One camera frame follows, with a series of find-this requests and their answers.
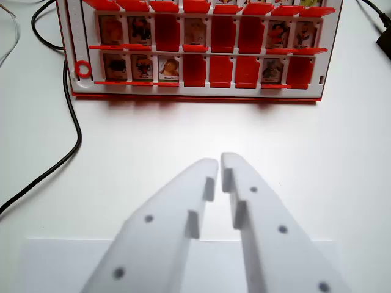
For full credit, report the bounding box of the red flap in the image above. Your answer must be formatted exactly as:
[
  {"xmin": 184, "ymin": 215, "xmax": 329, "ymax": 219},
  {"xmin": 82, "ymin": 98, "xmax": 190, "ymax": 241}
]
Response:
[{"xmin": 265, "ymin": 47, "xmax": 294, "ymax": 56}]

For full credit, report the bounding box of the red and white game board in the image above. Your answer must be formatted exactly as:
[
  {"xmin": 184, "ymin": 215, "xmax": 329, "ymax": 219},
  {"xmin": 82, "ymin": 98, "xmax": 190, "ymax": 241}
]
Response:
[{"xmin": 56, "ymin": 0, "xmax": 337, "ymax": 106}]

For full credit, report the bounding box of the black box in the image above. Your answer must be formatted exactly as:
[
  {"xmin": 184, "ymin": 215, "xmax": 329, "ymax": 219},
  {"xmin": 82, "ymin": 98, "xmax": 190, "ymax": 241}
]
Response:
[{"xmin": 375, "ymin": 29, "xmax": 391, "ymax": 60}]

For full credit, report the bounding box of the thick black cable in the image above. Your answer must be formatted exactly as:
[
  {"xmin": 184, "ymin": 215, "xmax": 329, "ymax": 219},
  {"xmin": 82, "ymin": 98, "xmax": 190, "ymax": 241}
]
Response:
[{"xmin": 0, "ymin": 0, "xmax": 83, "ymax": 216}]

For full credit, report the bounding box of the thin grey wire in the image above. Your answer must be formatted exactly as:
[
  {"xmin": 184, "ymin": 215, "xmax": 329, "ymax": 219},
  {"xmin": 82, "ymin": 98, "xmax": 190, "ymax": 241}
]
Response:
[{"xmin": 0, "ymin": 2, "xmax": 21, "ymax": 67}]

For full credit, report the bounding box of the thin black cable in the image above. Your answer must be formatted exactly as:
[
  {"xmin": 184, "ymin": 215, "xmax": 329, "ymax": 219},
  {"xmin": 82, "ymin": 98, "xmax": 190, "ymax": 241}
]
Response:
[{"xmin": 363, "ymin": 0, "xmax": 389, "ymax": 22}]

